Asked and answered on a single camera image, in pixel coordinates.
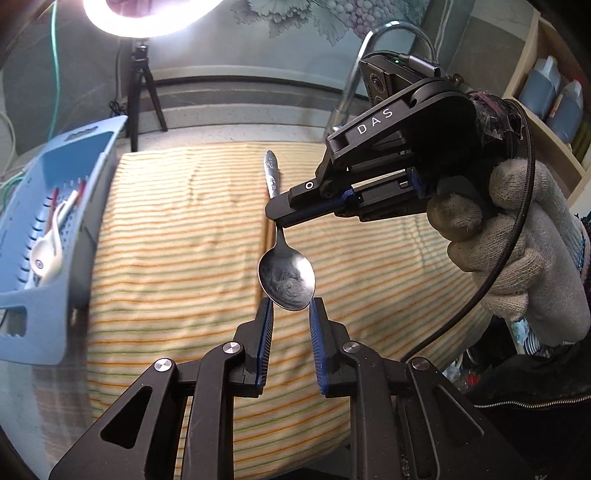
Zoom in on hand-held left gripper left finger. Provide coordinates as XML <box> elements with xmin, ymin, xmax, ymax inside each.
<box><xmin>48</xmin><ymin>298</ymin><xmax>276</xmax><ymax>480</ymax></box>

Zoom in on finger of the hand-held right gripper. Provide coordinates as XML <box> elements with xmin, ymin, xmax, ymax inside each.
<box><xmin>276</xmin><ymin>195</ymin><xmax>366</xmax><ymax>229</ymax></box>
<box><xmin>265</xmin><ymin>178</ymin><xmax>346</xmax><ymax>219</ymax></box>

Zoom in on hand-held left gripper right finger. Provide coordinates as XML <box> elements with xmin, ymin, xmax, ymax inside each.
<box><xmin>308</xmin><ymin>298</ymin><xmax>532</xmax><ymax>480</ymax></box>

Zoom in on metal spoon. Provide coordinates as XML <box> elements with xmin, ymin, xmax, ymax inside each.
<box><xmin>257</xmin><ymin>151</ymin><xmax>316</xmax><ymax>311</ymax></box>

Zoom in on blue plastic basket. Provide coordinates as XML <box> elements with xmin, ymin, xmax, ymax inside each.
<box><xmin>0</xmin><ymin>115</ymin><xmax>129</xmax><ymax>367</ymax></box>

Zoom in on white ceramic spoon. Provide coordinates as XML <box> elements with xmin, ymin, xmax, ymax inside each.
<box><xmin>30</xmin><ymin>189</ymin><xmax>79</xmax><ymax>282</ymax></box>

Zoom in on person's right hand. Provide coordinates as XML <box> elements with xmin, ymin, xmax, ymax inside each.
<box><xmin>427</xmin><ymin>159</ymin><xmax>591</xmax><ymax>347</ymax></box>

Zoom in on metal faucet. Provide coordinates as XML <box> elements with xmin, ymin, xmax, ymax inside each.
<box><xmin>325</xmin><ymin>21</ymin><xmax>437</xmax><ymax>139</ymax></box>

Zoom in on blue plastic bottle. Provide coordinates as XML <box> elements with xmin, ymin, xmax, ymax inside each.
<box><xmin>519</xmin><ymin>55</ymin><xmax>561</xmax><ymax>118</ymax></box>
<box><xmin>549</xmin><ymin>78</ymin><xmax>585</xmax><ymax>144</ymax></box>

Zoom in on striped cloth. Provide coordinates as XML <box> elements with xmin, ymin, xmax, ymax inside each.
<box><xmin>69</xmin><ymin>141</ymin><xmax>495</xmax><ymax>480</ymax></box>

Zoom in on wooden shelf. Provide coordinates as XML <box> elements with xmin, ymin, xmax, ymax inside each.
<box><xmin>501</xmin><ymin>9</ymin><xmax>591</xmax><ymax>208</ymax></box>

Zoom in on black tripod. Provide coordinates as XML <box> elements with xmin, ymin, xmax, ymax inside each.
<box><xmin>122</xmin><ymin>39</ymin><xmax>169</xmax><ymax>153</ymax></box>

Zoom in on black jacket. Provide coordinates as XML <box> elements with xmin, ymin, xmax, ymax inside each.
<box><xmin>466</xmin><ymin>342</ymin><xmax>591</xmax><ymax>480</ymax></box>

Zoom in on black braided cable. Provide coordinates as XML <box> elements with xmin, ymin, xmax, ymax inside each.
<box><xmin>401</xmin><ymin>104</ymin><xmax>536</xmax><ymax>365</ymax></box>

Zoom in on grape print wall picture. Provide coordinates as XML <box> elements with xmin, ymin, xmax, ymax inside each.
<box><xmin>231</xmin><ymin>0</ymin><xmax>435</xmax><ymax>47</ymax></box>

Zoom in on black power cable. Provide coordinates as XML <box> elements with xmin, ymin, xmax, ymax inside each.
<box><xmin>108</xmin><ymin>46</ymin><xmax>129</xmax><ymax>129</ymax></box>

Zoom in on ring light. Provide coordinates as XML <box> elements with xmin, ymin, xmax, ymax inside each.
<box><xmin>82</xmin><ymin>0</ymin><xmax>222</xmax><ymax>38</ymax></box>

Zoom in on green cable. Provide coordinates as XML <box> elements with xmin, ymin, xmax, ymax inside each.
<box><xmin>48</xmin><ymin>0</ymin><xmax>61</xmax><ymax>144</ymax></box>

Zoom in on white cable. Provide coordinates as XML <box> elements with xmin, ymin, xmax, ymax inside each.
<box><xmin>0</xmin><ymin>111</ymin><xmax>19</xmax><ymax>168</ymax></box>

